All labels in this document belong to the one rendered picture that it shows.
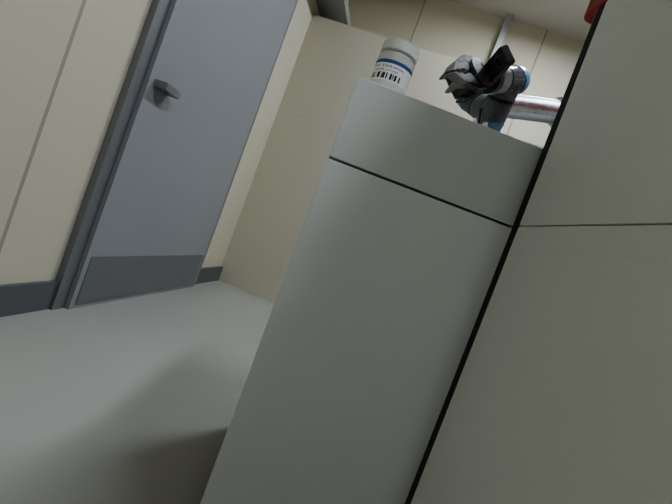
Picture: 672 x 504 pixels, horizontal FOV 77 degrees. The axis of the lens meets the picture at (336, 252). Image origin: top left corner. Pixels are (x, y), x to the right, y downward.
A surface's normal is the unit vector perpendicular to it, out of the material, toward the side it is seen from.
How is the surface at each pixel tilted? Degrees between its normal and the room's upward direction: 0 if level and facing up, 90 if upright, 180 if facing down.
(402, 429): 90
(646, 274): 90
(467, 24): 90
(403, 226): 90
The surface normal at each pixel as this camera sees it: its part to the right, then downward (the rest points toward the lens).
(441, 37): -0.11, 0.00
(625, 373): -0.94, -0.35
